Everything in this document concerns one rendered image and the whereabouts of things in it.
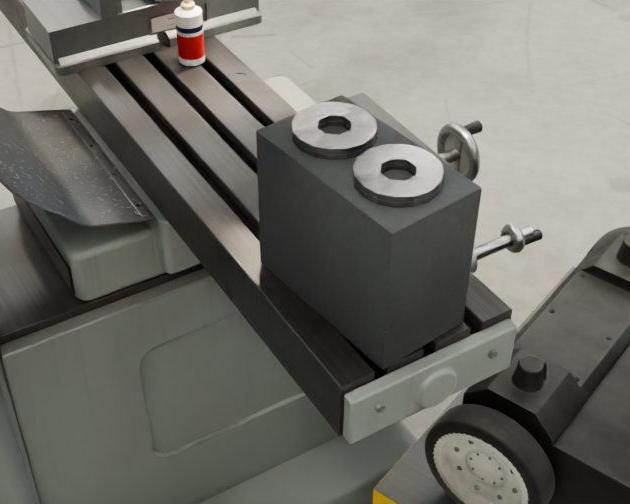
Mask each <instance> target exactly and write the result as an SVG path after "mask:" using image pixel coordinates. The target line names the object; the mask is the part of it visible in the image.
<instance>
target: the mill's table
mask: <svg viewBox="0 0 630 504"><path fill-rule="evenodd" d="M0 11H1V12H2V13H3V14H4V16H5V17H6V18H7V19H8V21H9V22H10V23H11V25H12V26H13V27H14V28H15V30H16V31H17V32H18V33H19V35H20V36H21V37H22V38H23V40H24V41H25V42H26V43H27V45H28V46H29V47H30V48H31V50H32V51H33V52H34V53H35V55H36V56H37V57H38V59H39V60H40V61H41V62H42V64H43V65H44V66H45V67H46V69H47V70H48V71H49V72H50V74H51V75H52V76H53V77H54V79H55V80H56V81H57V82H58V84H59V85H60V86H61V87H62V89H63V90H64V91H65V92H66V94H67V95H68V96H69V98H70V99H71V100H72V101H73V103H74V104H75V105H76V106H77V108H78V109H79V110H80V111H81V113H82V114H83V115H84V116H85V118H86V119H87V120H88V121H89V123H90V124H91V125H92V126H93V128H94V129H95V130H96V132H97V133H98V134H99V135H100V137H101V138H102V139H103V140H104V142H105V143H106V144H107V145H108V147H109V148H110V149H111V150H112V152H113V153H114V154H115V155H116V157H117V158H118V159H119V160H120V162H121V163H122V164H123V165H124V167H125V168H126V169H127V171H128V172H129V173H130V174H131V176H132V177H133V178H134V179H135V181H136V182H137V183H138V184H139V186H140V187H141V188H142V189H143V191H144V192H145V193H146V194H147V196H148V197H149V198H150V199H151V201H152V202H153V203H154V205H155V206H156V207H157V208H158V210H159V211H160V212H161V213H162V215H163V216H164V217H165V218H166V220H167V221H168V222H169V223H170V225H171V226H172V227H173V228H174V230H175V231H176V232H177V233H178V235H179V236H180V237H181V239H182V240H183V241H184V242H185V244H186V245H187V246H188V247H189V249H190V250H191V251H192V252H193V254H194V255H195V256H196V257H197V259H198V260H199V261H200V262H201V264H202V265H203V266H204V267H205V269H206V270H207V271H208V272H209V274H210V275H211V276H212V278H213V279H214V280H215V281H216V283H217V284H218V285H219V286H220V288H221V289H222V290H223V291H224V293H225V294H226V295H227V296H228V298H229V299H230V300H231V301H232V303H233V304H234V305H235V306H236V308H237V309H238V310H239V312H240V313H241V314H242V315H243V317H244V318H245V319H246V320H247V322H248V323H249V324H250V325H251V327H252V328H253V329H254V330H255V332H256V333H257V334H258V335H259V337H260V338H261V339H262V340H263V342H264V343H265V344H266V345H267V347H268V348H269V349H270V351H271V352H272V353H273V354H274V356H275V357H276V358H277V359H278V361H279V362H280V363H281V364H282V366H283V367H284V368H285V369H286V371H287V372H288V373H289V374H290V376H291V377H292V378H293V379H294V381H295V382H296V383H297V385H298V386H299V387H300V388H301V390H302V391H303V392H304V393H305V395H306V396H307V397H308V398H309V400H310V401H311V402H312V403H313V405H314V406H315V407H316V408H317V410H318V411H319V412H320V413H321V415H322V416H323V417H324V418H325V420H326V421H327V422H328V424H329V425H330V426H331V427H332V429H333V430H334V431H335V432H336V434H337V435H338V436H341V435H343V436H344V437H345V439H346V440H347V441H348V442H349V443H350V444H352V443H354V442H356V441H358V440H360V439H363V438H365V437H367V436H369V435H371V434H373V433H375V432H377V431H379V430H381V429H383V428H386V427H388V426H390V425H392V424H394V423H396V422H398V421H401V420H403V419H405V418H407V417H409V416H411V415H413V414H416V413H418V412H420V411H422V410H424V409H426V408H432V407H434V406H437V405H438V404H440V403H442V402H443V401H444V400H445V399H446V398H448V397H449V396H451V395H453V394H455V393H457V392H459V391H461V390H463V389H465V388H467V387H470V386H472V385H474V384H476V383H478V382H480V381H482V380H484V379H486V378H488V377H490V376H492V375H494V374H496V373H498V372H500V371H502V370H504V369H507V368H508V367H509V366H510V362H511V357H512V351H513V346H514V341H515V336H516V330H517V325H516V324H515V323H514V322H513V321H512V320H511V314H512V309H511V308H510V307H509V306H508V305H507V304H506V303H505V302H504V301H502V300H501V299H500V298H499V297H498V296H497V295H496V294H495V293H494V292H493V291H492V290H491V289H489V288H488V287H487V286H486V285H485V284H484V283H483V282H482V281H481V280H480V279H479V278H477V277H476V276H475V275H474V274H473V273H472V272H471V271H470V276H469V283H468V291H467V298H466V305H465V312H464V319H463V321H462V323H461V324H459V325H457V326H455V327H454V328H452V329H450V330H449V331H447V332H445V333H444V334H442V335H440V336H439V337H437V338H435V339H434V340H432V341H430V342H429V343H427V344H425V345H424V346H422V347H420V348H419V349H417V350H415V351H414V352H412V353H410V354H409V355H407V356H405V357H404V358H402V359H400V360H399V361H397V362H395V363H394V364H392V365H390V366H388V367H387V368H385V369H381V368H379V367H378V366H377V365H376V364H375V363H374V362H373V361H372V360H370V359H369V358H368V357H367V356H366V355H365V354H364V353H363V352H361V351H360V350H359V349H358V348H357V347H356V346H355V345H354V344H352V343H351V342H350V341H349V340H348V339H347V338H346V337H345V336H343V335H342V334H341V333H340V332H339V331H338V330H337V329H336V328H334V327H333V326H332V325H331V324H330V323H329V322H328V321H326V320H325V319H324V318H323V317H322V316H321V315H320V314H319V313H317V312H316V311H315V310H314V309H313V308H312V307H311V306H310V305H308V304H307V303H306V302H305V301H304V300H303V299H302V298H301V297H299V296H298V295H297V294H296V293H295V292H294V291H293V290H292V289H290V288H289V287H288V286H287V285H286V284H285V283H284V282H283V281H281V280H280V279H279V278H278V277H277V276H276V275H275V274H274V273H272V272H271V271H270V270H269V269H268V268H267V267H266V266H265V265H263V264H262V262H261V255H260V227H259V200H258V172H257V144H256V131H257V130H258V129H261V128H263V127H265V126H268V125H270V124H273V123H275V122H277V121H280V120H282V119H285V118H287V117H289V116H292V115H294V114H297V113H298V112H297V111H296V110H295V109H294V108H293V107H291V106H290V105H289V104H288V103H287V102H286V101H285V100H284V99H283V98H282V97H281V96H279V95H278V94H277V93H276V92H275V91H274V90H273V89H272V88H271V87H270V86H269V85H267V84H266V83H265V82H264V81H263V80H262V79H261V78H260V77H259V76H258V75H257V74H256V73H254V72H253V71H252V70H251V69H250V68H249V67H248V66H247V65H246V64H245V63H244V62H242V61H241V60H240V59H239V58H238V57H237V56H236V55H235V54H234V53H233V52H232V51H231V50H229V49H228V48H227V47H226V46H225V45H224V44H223V43H222V42H221V41H220V40H219V39H217V38H216V37H215V36H212V37H208V38H205V39H204V45H205V61H204V62H203V63H202V64H200V65H198V66H185V65H183V64H181V63H180V62H179V55H178V46H175V47H170V46H169V45H168V44H160V48H161V50H160V51H156V52H152V53H149V54H145V55H141V56H137V57H134V58H130V59H126V60H123V61H119V62H115V63H111V64H108V65H104V66H100V67H96V68H93V69H89V70H85V71H82V72H78V73H74V74H70V75H67V76H57V75H55V74H54V72H53V71H52V70H51V68H50V67H49V66H48V64H47V63H46V62H45V61H44V59H43V58H42V57H41V55H40V54H39V53H38V51H37V50H36V49H35V47H34V46H33V45H32V43H31V42H30V41H29V39H28V38H27V33H26V28H27V27H28V26H27V21H26V16H25V11H24V6H23V1H22V0H0Z"/></svg>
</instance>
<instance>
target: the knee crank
mask: <svg viewBox="0 0 630 504"><path fill-rule="evenodd" d="M542 236H543V234H542V232H541V231H540V230H539V229H535V230H533V229H532V228H531V227H530V226H529V225H527V226H524V227H522V228H519V227H518V226H517V225H515V224H513V223H510V224H506V225H505V226H503V228H502V230H501V237H498V238H496V239H493V240H491V241H489V242H486V243H484V244H481V245H479V246H477V247H474V248H473V255H472V262H471V269H470V271H471V272H472V273H474V272H476V270H477V266H478V261H477V260H480V259H482V258H484V257H487V256H489V255H491V254H494V253H496V252H498V251H501V250H503V249H505V248H506V249H507V250H508V251H510V252H511V253H519V252H521V251H522V250H523V249H524V247H525V245H528V244H530V243H533V242H536V241H538V240H541V239H542Z"/></svg>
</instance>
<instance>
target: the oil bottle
mask: <svg viewBox="0 0 630 504"><path fill-rule="evenodd" d="M175 21H176V34H177V45H178V55H179V62H180V63H181V64H183V65H185V66H198V65H200V64H202V63H203V62H204V61H205V45H204V31H203V19H202V9H201V8H200V7H198V6H195V3H194V2H193V1H191V0H184V1H183V2H182V3H181V6H180V7H178V8H177V9H176V10H175Z"/></svg>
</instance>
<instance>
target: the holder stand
mask: <svg viewBox="0 0 630 504"><path fill-rule="evenodd" d="M256 144H257V172H258V200H259V227H260V255H261V262H262V264H263V265H265V266H266V267H267V268H268V269H269V270H270V271H271V272H272V273H274V274H275V275H276V276H277V277H278V278H279V279H280V280H281V281H283V282H284V283H285V284H286V285H287V286H288V287H289V288H290V289H292V290H293V291H294V292H295V293H296V294H297V295H298V296H299V297H301V298H302V299H303V300H304V301H305V302H306V303H307V304H308V305H310V306H311V307H312V308H313V309H314V310H315V311H316V312H317V313H319V314H320V315H321V316H322V317H323V318H324V319H325V320H326V321H328V322H329V323H330V324H331V325H332V326H333V327H334V328H336V329H337V330H338V331H339V332H340V333H341V334H342V335H343V336H345V337H346V338H347V339H348V340H349V341H350V342H351V343H352V344H354V345H355V346H356V347H357V348H358V349H359V350H360V351H361V352H363V353H364V354H365V355H366V356H367V357H368V358H369V359H370V360H372V361H373V362H374V363H375V364H376V365H377V366H378V367H379V368H381V369H385V368H387V367H388V366H390V365H392V364H394V363H395V362H397V361H399V360H400V359H402V358H404V357H405V356H407V355H409V354H410V353H412V352H414V351H415V350H417V349H419V348H420V347H422V346H424V345H425V344H427V343H429V342H430V341H432V340H434V339H435V338H437V337H439V336H440V335H442V334H444V333H445V332H447V331H449V330H450V329H452V328H454V327H455V326H457V325H459V324H461V323H462V321H463V319H464V312H465V305H466V298H467V291H468V283H469V276H470V269H471V262H472V255H473V248H474V241H475V234H476V227H477V220H478V213H479V206H480V199H481V192H482V189H481V187H480V186H479V185H477V184H476V183H474V182H473V181H471V180H470V179H468V178H467V177H465V176H464V175H462V174H461V173H459V172H458V171H456V170H455V169H453V168H452V167H450V166H449V165H447V164H446V163H444V162H443V161H441V160H440V159H438V158H437V157H435V156H434V155H433V154H432V153H430V152H428V151H426V150H425V149H423V148H422V147H420V146H419V145H417V144H416V143H414V142H413V141H411V140H410V139H408V138H407V137H405V136H404V135H402V134H401V133H399V132H398V131H396V130H395V129H393V128H392V127H390V126H389V125H387V124H386V123H384V122H383V121H381V120H380V119H378V118H377V117H375V116H374V115H372V114H371V113H369V112H368V111H367V110H365V109H363V108H362V107H360V106H359V105H357V104H356V103H354V102H353V101H351V100H350V99H348V98H347V97H345V96H344V95H340V96H337V97H335V98H332V99H330V100H328V101H325V102H322V103H318V104H315V105H311V106H308V107H306V108H304V109H303V110H301V111H300V112H298V113H297V114H294V115H292V116H289V117H287V118H285V119H282V120H280V121H277V122H275V123H273V124H270V125H268V126H265V127H263V128H261V129H258V130H257V131H256Z"/></svg>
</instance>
